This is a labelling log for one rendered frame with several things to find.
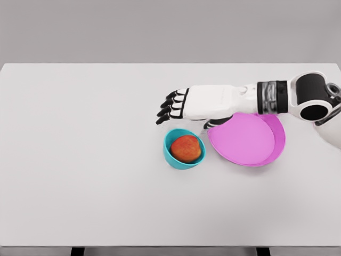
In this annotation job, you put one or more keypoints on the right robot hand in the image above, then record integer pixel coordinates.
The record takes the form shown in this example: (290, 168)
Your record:
(207, 101)

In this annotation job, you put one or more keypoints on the red apple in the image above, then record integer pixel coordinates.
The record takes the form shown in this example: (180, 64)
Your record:
(185, 148)

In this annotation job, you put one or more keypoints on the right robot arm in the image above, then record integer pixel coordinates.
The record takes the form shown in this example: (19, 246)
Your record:
(293, 96)

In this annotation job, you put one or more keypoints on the pink plate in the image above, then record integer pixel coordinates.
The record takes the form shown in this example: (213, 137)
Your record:
(242, 141)

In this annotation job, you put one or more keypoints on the blue bowl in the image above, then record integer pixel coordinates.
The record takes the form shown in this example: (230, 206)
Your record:
(170, 154)

